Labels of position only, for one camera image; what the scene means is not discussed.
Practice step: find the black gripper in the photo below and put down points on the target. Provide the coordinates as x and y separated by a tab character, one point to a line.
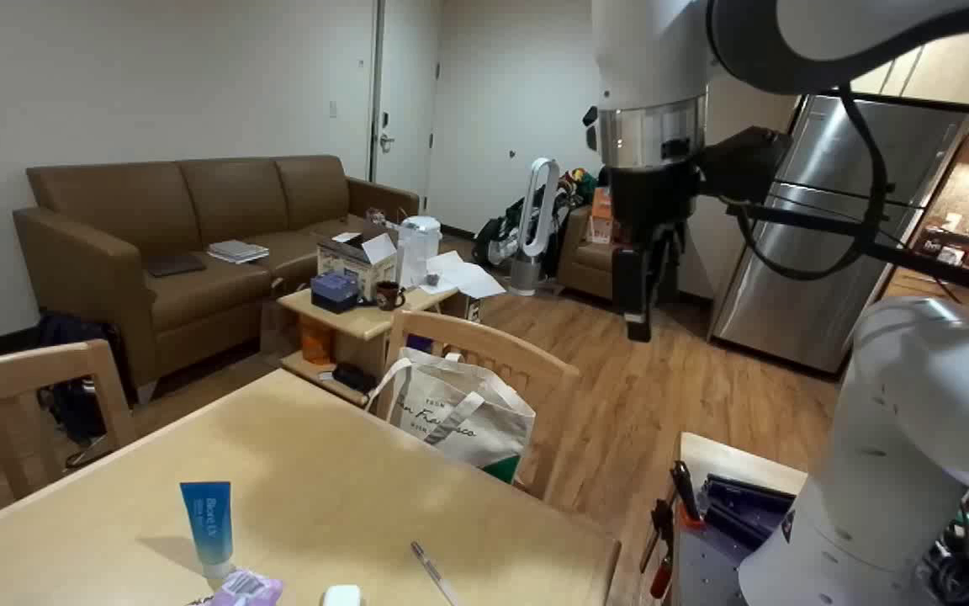
648	203

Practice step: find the blue squeeze tube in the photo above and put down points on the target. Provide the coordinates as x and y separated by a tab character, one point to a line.
208	527

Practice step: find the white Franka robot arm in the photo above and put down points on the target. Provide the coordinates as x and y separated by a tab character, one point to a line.
934	425

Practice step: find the brown armchair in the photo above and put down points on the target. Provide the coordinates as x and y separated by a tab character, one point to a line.
591	266

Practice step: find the orange package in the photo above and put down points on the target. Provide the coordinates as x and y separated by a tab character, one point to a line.
603	218

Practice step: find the white bladeless fan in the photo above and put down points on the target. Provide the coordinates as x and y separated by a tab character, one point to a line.
538	213

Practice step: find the green black bags pile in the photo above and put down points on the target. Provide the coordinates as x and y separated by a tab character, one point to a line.
503	235

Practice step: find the wooden chair with dark seat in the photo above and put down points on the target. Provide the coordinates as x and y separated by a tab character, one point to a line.
506	354

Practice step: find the stainless steel refrigerator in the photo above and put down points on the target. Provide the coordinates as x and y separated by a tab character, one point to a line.
822	248

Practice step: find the loose white paper sheets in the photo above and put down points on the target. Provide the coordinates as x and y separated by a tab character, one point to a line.
466	278

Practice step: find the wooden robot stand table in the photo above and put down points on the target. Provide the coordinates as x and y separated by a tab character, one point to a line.
731	455

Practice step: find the black orange bar clamp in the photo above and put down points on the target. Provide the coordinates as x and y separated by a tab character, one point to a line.
686	492

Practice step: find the white kettle jug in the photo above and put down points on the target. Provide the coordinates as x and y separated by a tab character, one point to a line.
420	251

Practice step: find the beige canvas tote bag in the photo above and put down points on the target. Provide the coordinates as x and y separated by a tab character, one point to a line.
457	407

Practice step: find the dark mug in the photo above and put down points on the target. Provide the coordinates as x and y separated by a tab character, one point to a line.
390	294

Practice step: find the black red bar clamp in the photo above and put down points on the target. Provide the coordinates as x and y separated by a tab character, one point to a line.
660	550

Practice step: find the light wooden coffee table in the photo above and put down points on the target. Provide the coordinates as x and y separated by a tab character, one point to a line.
369	322

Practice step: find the white cardboard box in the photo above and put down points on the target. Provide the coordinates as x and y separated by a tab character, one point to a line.
354	260

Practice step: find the kitchen counter with items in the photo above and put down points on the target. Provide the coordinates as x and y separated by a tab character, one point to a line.
958	239

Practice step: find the white door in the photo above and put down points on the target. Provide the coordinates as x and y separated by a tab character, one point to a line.
404	90

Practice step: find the dark blue box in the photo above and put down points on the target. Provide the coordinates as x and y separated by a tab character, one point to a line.
338	292

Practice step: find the silver pen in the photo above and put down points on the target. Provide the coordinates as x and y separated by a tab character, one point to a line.
437	569

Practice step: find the light wooden kitchen cabinets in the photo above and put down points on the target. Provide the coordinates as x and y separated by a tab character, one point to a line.
958	67

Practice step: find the stack of papers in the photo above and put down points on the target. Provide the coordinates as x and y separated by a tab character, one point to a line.
237	251

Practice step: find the small white box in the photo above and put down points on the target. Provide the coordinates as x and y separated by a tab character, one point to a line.
340	597

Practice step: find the dark laptop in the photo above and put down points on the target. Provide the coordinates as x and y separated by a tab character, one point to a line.
176	266

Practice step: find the brown leather sofa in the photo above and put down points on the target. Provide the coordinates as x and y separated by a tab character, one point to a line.
135	224

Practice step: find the black backpack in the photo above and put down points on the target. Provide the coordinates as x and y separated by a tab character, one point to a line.
76	407

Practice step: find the wooden slat back chair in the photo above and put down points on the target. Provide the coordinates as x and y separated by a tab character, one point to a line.
25	375

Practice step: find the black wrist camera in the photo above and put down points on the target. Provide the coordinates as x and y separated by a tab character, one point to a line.
744	162

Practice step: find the dark blue bracket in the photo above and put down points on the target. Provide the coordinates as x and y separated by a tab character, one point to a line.
750	506

